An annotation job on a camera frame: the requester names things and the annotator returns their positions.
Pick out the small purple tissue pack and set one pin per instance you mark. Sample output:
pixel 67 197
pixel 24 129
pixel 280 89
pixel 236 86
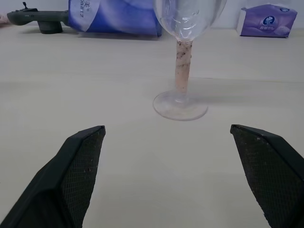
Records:
pixel 268 23

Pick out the clear wine glass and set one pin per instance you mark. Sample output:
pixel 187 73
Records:
pixel 183 71

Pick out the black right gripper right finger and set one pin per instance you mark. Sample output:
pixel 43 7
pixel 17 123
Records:
pixel 273 171

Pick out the dark grey handheld controller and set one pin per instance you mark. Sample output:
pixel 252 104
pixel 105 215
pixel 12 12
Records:
pixel 47 18

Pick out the large purple tissue roll pack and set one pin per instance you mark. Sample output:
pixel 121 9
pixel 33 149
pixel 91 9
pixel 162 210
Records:
pixel 114 16

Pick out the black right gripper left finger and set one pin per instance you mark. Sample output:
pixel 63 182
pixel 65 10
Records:
pixel 59 178

